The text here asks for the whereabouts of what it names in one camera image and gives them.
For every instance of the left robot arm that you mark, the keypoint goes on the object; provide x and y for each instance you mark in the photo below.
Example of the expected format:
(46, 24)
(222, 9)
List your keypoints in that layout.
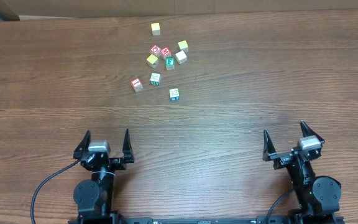
(94, 196)

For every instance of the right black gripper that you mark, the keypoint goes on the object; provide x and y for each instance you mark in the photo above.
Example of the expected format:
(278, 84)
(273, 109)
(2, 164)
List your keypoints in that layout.
(284, 155)

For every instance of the red M block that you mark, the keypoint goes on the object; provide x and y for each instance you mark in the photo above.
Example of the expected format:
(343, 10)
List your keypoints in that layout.
(166, 52)

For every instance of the red O block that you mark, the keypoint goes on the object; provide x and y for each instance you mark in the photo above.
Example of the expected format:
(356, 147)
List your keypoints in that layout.
(155, 50)

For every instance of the yellow block right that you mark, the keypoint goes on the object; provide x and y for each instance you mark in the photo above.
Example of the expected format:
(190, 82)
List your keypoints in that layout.
(183, 46)

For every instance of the cardboard wall panel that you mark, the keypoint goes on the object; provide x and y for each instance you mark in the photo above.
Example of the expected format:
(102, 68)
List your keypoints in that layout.
(12, 9)

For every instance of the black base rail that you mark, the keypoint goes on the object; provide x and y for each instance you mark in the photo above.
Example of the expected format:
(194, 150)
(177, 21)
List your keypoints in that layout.
(257, 220)

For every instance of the yellow block left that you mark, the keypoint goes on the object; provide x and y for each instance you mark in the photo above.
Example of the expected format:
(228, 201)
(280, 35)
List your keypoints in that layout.
(152, 60)

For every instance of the far yellow wooden block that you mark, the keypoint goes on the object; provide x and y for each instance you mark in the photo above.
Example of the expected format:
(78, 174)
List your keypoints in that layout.
(155, 28)

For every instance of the white blue picture block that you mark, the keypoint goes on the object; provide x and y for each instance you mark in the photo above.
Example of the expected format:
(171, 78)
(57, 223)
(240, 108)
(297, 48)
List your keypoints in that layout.
(174, 94)

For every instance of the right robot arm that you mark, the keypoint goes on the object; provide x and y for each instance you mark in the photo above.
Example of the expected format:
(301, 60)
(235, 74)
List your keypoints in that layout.
(318, 196)

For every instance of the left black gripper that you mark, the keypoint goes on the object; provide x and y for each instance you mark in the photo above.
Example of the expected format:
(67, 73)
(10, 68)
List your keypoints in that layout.
(114, 160)

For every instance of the red I block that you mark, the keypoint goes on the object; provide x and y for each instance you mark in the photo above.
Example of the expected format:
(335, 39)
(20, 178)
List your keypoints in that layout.
(137, 84)

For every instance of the white green picture block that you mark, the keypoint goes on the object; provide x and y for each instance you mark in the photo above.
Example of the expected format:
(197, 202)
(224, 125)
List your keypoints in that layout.
(155, 79)

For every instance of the green F block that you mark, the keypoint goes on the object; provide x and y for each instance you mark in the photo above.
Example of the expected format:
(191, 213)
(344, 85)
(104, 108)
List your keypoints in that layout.
(170, 63)

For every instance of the plain white wooden block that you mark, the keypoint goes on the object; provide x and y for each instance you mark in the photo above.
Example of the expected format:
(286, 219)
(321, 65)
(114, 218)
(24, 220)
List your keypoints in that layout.
(181, 57)

